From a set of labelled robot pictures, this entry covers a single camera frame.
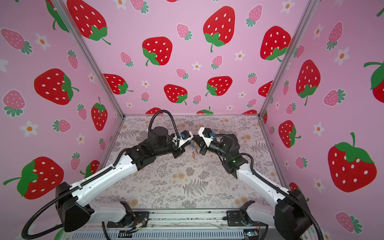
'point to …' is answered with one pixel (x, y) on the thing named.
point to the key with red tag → (193, 155)
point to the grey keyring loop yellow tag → (195, 144)
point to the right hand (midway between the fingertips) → (191, 135)
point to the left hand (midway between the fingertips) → (190, 140)
